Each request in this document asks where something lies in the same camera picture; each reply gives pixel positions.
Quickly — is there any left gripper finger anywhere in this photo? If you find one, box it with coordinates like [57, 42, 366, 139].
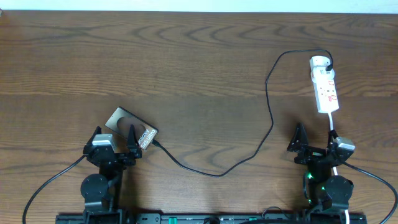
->
[126, 124, 139, 151]
[86, 126, 102, 146]

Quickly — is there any white power strip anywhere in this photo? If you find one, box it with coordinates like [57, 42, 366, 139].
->
[310, 55, 339, 114]

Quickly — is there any black charger cable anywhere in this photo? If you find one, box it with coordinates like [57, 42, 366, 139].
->
[151, 49, 335, 178]

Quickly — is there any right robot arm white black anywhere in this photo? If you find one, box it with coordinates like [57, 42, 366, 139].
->
[287, 123, 355, 218]

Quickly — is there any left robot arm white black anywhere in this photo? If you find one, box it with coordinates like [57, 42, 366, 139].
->
[80, 125, 142, 224]

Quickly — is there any white power strip cord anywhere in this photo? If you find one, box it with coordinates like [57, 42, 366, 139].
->
[328, 112, 351, 224]

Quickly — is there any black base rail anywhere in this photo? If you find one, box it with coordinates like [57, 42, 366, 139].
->
[55, 212, 368, 224]

